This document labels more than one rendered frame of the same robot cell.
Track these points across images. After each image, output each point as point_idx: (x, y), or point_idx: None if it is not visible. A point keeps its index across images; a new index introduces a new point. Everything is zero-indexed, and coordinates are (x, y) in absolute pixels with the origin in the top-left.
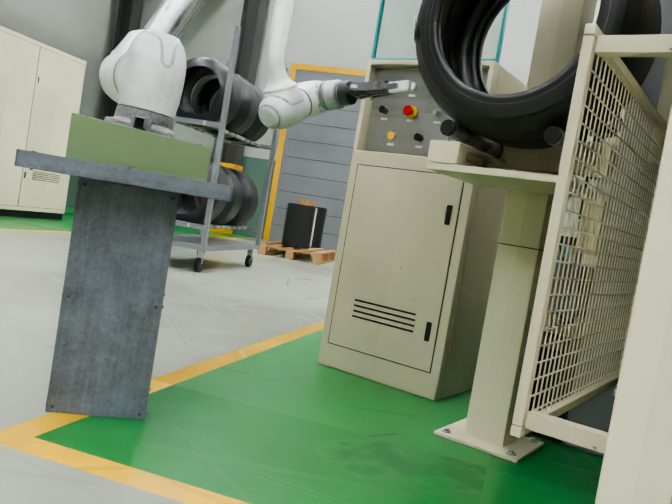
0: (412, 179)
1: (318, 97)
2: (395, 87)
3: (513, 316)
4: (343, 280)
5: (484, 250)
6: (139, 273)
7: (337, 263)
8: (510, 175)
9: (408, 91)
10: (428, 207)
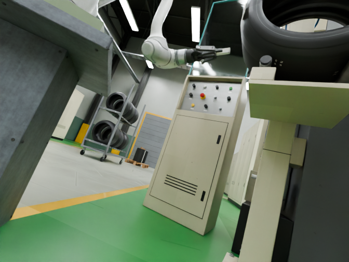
0: (202, 122)
1: (175, 55)
2: (222, 50)
3: (273, 194)
4: (162, 165)
5: (228, 160)
6: (4, 104)
7: (160, 156)
8: (322, 85)
9: (202, 88)
10: (209, 135)
